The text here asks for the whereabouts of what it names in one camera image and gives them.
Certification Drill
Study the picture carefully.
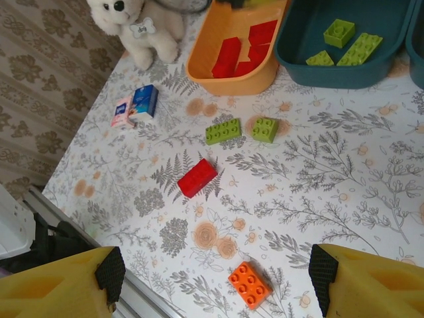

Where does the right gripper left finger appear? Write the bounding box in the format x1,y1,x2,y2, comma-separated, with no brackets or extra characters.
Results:
0,246,127,318

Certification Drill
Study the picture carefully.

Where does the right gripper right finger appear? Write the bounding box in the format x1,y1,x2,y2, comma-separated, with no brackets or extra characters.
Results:
307,243,424,318

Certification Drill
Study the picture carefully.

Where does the long red lego brick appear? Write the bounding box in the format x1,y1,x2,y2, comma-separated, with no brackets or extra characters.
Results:
247,19,278,46

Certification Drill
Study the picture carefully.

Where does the small red lego brick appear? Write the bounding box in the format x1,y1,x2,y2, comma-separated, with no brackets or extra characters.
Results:
233,59,262,79

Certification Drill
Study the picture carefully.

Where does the small green lego brick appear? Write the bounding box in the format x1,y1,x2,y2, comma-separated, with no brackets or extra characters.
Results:
305,50,335,66

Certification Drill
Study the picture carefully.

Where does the green four-stud lego brick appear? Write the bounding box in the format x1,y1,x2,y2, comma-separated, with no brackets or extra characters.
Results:
323,19,356,48
250,116,280,144

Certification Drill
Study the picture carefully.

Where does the long green lego brick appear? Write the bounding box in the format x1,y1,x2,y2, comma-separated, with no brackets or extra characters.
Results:
336,32,384,66

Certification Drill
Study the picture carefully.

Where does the orange lego brick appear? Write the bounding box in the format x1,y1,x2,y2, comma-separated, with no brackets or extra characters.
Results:
227,260,274,311

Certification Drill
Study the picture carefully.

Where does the green six-stud lego brick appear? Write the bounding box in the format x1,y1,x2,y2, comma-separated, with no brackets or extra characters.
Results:
204,117,242,146

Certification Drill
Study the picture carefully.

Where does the orange plastic bin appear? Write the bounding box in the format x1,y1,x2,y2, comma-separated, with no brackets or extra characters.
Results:
185,0,292,97

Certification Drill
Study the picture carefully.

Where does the teal plastic bin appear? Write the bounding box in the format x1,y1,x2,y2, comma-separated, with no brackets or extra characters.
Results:
404,0,424,90
274,0,417,89

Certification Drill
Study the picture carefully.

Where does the white plush dog toy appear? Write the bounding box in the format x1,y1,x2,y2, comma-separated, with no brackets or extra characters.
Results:
85,0,186,70

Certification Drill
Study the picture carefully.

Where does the floral table cover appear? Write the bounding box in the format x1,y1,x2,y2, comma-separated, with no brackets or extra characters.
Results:
41,0,424,318

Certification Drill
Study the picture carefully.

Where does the blue tissue packet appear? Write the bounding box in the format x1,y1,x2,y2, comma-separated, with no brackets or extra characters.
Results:
127,84,160,123

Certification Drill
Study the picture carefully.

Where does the pink tissue packet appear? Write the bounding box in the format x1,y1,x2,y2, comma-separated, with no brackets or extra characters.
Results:
110,95,138,131

